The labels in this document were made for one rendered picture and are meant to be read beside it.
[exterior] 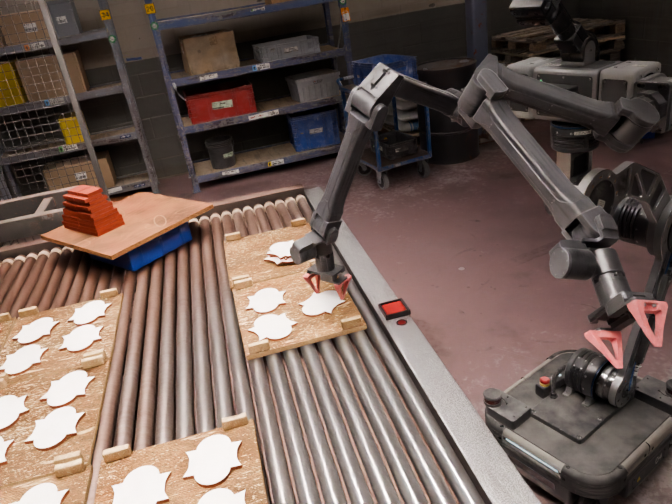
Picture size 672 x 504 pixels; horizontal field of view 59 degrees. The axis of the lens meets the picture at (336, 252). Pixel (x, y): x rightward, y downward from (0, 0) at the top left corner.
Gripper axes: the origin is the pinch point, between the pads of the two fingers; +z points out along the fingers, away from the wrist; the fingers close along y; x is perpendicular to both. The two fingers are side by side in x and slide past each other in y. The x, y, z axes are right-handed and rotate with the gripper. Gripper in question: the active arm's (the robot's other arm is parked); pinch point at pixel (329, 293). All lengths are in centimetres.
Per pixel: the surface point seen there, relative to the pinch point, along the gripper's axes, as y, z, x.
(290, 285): -17.6, 1.7, 1.4
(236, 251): -55, 2, 14
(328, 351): 14.6, 3.4, -20.9
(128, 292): -73, 4, -23
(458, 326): -20, 94, 126
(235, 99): -330, 14, 286
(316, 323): 4.6, 1.8, -13.1
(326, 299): 0.2, 0.8, -2.1
